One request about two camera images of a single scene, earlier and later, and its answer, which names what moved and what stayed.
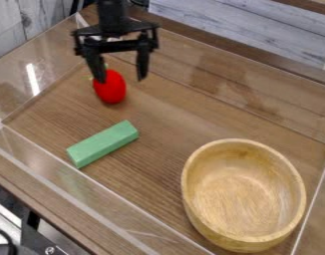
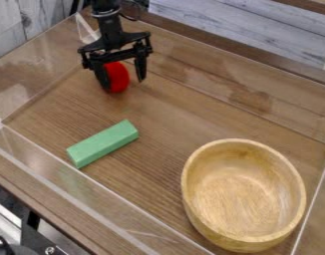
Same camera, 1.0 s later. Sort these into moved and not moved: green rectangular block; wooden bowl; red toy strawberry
Moved: red toy strawberry
Not moved: green rectangular block; wooden bowl
